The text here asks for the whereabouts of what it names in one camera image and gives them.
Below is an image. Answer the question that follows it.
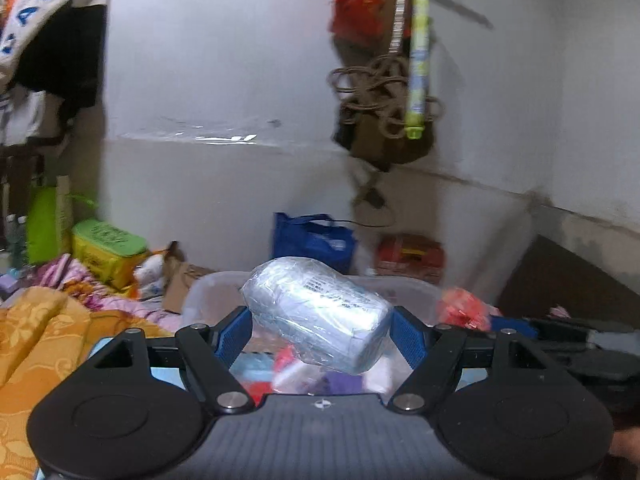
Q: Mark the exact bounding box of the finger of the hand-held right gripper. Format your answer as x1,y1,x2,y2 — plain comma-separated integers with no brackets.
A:
491,316,541,340

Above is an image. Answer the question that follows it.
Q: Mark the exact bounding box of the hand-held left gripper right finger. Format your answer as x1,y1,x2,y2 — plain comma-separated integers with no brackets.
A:
388,306,551,415

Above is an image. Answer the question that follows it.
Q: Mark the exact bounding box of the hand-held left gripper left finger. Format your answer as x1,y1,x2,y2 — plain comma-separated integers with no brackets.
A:
89,305,256,415

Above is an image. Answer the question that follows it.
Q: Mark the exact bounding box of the white plastic basket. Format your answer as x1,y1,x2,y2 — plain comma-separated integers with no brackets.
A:
180,270,452,397

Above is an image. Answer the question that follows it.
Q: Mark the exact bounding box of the clear bottle strawberry label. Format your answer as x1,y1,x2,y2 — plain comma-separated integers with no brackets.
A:
272,346,307,392

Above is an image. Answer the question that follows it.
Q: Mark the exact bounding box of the purple white small box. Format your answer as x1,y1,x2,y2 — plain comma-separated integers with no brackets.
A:
320,371,363,397

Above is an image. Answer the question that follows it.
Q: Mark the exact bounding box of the plastic-wrapped white roll pack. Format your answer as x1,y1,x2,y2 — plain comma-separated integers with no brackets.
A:
241,257,394,375

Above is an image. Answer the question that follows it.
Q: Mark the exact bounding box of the brown cardboard box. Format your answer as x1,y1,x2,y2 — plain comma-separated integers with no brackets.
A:
162,240,221,314

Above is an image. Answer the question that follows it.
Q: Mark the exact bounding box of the dark wooden headboard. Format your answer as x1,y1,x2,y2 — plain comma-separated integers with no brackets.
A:
494,233,640,334

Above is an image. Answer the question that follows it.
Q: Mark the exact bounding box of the red carton box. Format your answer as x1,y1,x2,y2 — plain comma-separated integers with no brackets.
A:
375,233,446,287

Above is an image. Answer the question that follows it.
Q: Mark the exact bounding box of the white red snack packet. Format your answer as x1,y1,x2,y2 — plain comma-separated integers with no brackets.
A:
133,253,169,302

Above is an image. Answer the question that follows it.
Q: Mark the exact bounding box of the blue shopping bag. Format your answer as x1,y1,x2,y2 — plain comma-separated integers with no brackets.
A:
272,212,357,276

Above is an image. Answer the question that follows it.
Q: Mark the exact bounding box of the yellow-green tin box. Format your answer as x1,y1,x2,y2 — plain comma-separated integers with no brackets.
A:
70,218,150,289

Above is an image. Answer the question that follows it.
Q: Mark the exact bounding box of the magenta floral blanket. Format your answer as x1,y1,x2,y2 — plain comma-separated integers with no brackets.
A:
29,253,184,334

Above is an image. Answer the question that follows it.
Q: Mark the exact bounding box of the dark olive hanging bag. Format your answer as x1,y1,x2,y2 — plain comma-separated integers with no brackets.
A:
332,35,439,172

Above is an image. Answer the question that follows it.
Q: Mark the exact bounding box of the orange patterned blanket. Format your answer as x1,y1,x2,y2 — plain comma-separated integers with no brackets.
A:
0,287,177,480

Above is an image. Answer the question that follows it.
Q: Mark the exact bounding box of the green paper bag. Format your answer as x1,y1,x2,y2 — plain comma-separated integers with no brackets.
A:
25,175,99,267

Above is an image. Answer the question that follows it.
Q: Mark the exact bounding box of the white black-trimmed garment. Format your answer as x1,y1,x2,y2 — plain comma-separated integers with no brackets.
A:
0,84,69,148

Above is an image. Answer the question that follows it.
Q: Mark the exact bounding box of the black hanging garment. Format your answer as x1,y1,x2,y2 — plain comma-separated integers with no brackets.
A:
9,4,109,127

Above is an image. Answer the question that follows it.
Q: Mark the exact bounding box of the red hanging bag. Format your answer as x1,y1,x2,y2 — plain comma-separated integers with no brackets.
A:
329,0,394,49

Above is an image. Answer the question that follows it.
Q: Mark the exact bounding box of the black power adapter with cable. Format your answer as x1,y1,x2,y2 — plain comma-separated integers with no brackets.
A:
352,172,397,227

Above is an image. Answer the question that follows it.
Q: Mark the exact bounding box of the yellow-green strap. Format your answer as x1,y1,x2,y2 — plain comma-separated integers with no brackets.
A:
404,0,432,140

